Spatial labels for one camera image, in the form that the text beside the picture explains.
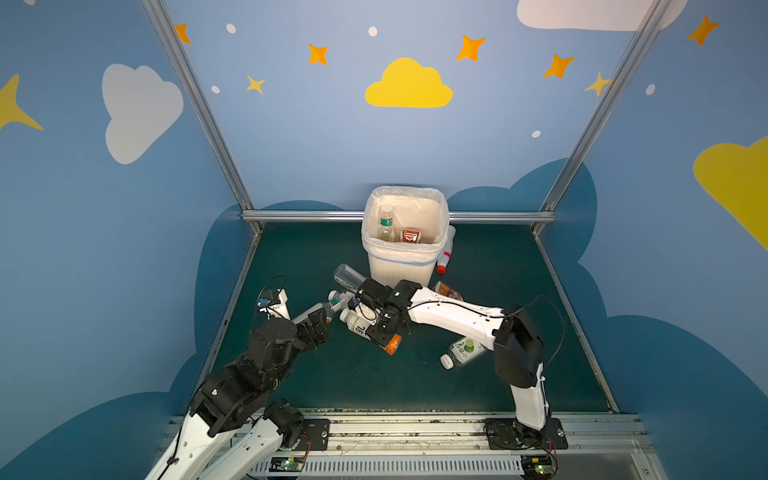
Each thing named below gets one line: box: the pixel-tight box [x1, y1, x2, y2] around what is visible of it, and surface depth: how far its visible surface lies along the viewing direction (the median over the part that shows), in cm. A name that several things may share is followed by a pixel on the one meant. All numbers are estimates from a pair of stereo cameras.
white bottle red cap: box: [436, 225, 456, 275], surface depth 110 cm
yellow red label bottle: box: [400, 229, 422, 244], surface depth 93 cm
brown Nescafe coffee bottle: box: [435, 280, 464, 301], surface depth 99 cm
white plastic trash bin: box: [361, 186, 450, 287], surface depth 92 cm
